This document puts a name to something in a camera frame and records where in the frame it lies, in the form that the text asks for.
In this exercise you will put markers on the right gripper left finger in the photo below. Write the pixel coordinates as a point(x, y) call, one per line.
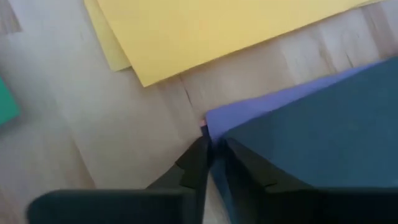
point(124, 207)

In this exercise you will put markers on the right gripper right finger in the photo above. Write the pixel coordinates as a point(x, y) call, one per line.
point(311, 207)

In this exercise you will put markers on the dark grey paper sheet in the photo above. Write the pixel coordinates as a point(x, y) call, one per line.
point(311, 124)

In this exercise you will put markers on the green paper sheet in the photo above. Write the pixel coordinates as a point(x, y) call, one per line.
point(7, 102)

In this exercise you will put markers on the yellow paper sheet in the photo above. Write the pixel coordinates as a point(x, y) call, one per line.
point(217, 31)
point(109, 46)

